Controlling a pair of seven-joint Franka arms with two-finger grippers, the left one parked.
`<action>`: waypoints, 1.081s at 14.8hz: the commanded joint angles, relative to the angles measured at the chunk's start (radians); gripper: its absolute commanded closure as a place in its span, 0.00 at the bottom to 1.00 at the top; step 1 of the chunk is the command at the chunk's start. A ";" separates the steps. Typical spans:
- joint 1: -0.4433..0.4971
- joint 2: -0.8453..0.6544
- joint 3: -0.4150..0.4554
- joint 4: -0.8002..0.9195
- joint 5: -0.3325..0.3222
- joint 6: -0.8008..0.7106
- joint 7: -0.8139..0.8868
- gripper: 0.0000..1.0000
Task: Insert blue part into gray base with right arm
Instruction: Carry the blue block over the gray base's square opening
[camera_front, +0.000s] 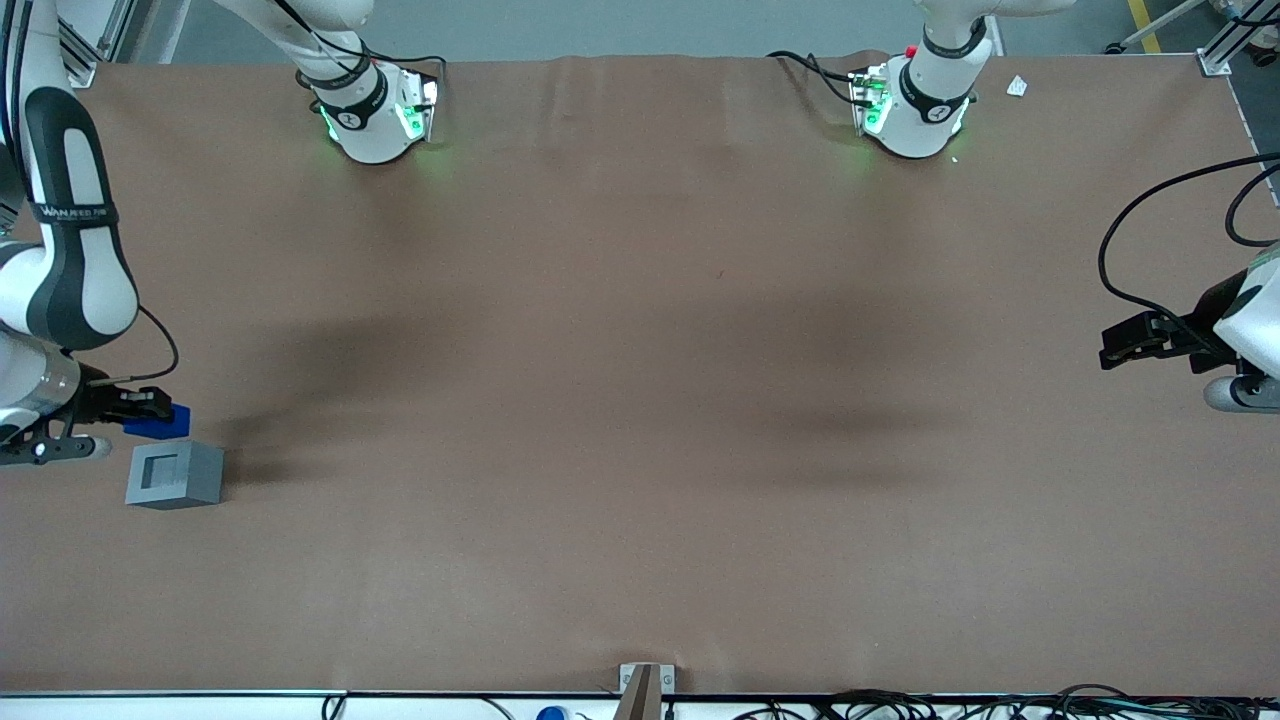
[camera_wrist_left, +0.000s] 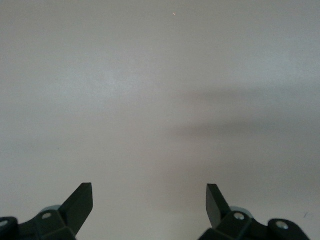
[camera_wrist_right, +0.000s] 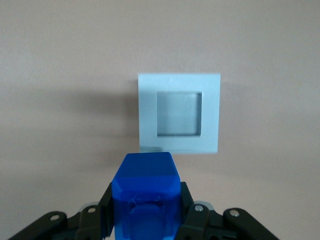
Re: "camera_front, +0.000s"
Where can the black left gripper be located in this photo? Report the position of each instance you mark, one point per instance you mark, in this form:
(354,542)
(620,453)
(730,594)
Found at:
(1203,312)

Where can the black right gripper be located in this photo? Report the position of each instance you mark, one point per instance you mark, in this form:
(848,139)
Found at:
(94,400)

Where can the blue plastic part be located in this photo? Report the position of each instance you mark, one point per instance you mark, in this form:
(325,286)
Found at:
(165,428)

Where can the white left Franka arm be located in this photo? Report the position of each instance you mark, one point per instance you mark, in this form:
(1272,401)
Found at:
(915,132)

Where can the gray square base block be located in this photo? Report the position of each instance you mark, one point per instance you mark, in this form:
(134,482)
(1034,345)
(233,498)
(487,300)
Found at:
(180,478)

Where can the white paper scrap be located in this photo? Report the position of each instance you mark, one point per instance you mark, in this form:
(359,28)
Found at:
(1017,86)

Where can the yellow floor tape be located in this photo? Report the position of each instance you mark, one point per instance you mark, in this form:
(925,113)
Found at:
(1144,25)

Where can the brown table cover mat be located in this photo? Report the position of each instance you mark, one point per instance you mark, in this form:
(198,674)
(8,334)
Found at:
(640,420)

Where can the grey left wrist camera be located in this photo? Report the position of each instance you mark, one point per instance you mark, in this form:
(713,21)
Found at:
(1245,394)

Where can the aluminium frame profile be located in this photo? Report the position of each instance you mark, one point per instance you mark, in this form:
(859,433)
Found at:
(1230,45)
(85,45)

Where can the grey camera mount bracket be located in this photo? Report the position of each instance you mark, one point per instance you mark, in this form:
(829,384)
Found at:
(645,690)

